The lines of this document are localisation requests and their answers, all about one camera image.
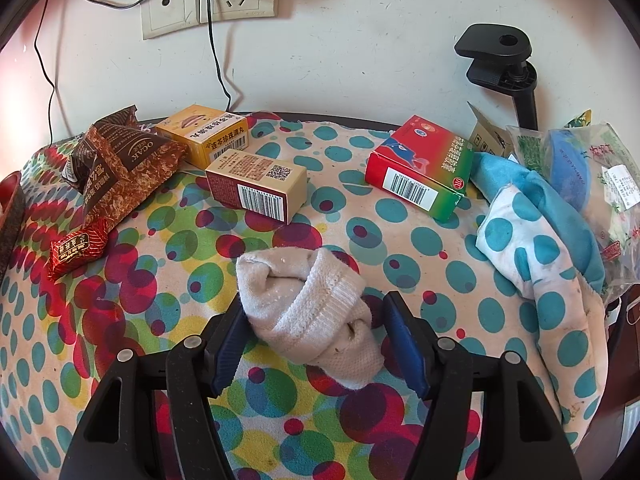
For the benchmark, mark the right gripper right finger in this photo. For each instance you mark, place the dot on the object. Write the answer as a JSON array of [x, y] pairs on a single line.
[[520, 438]]

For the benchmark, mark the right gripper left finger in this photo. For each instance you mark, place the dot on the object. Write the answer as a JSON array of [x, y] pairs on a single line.
[[117, 437]]

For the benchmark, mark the small red candy packet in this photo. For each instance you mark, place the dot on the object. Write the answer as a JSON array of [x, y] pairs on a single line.
[[77, 248]]

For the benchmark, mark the white sock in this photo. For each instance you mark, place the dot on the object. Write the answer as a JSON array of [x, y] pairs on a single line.
[[307, 306]]

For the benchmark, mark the brown coffee snack bag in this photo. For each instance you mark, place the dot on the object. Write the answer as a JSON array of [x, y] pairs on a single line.
[[116, 165]]

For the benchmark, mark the beige red medicine box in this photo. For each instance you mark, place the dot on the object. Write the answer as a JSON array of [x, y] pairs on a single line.
[[273, 188]]

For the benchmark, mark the yellow medicine box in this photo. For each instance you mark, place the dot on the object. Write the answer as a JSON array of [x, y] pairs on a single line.
[[206, 133]]

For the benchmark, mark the polka dot bed sheet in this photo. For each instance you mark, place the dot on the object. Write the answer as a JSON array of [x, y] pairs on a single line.
[[319, 392]]

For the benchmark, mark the red round metal tray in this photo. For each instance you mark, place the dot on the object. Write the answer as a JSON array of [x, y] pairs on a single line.
[[12, 213]]

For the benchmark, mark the blue cloth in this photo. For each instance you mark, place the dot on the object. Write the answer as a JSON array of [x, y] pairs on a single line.
[[491, 173]]

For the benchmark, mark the clear bag with blue item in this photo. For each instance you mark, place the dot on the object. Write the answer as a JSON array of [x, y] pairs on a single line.
[[592, 170]]

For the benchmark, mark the red green medicine box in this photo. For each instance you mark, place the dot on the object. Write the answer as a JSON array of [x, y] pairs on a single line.
[[425, 165]]

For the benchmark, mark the small cardboard box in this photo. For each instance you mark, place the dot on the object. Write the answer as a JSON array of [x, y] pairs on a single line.
[[488, 137]]

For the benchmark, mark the black clamp mount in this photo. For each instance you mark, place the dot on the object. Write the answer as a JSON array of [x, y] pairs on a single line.
[[499, 62]]

